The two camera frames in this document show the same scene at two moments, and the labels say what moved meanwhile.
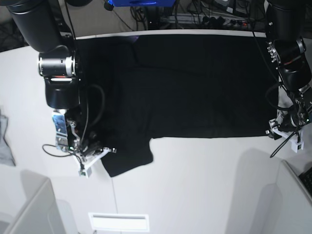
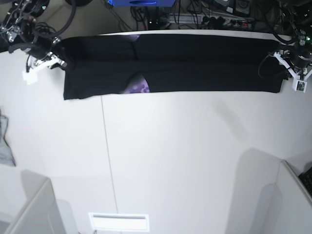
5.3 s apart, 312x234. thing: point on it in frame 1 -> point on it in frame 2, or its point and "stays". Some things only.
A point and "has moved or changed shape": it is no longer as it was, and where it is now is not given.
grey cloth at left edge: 6,158 stays
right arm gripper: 90,145 -> 40,48
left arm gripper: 286,122 -> 299,58
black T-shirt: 136,87 has moved or changed shape
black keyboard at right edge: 306,178 stays
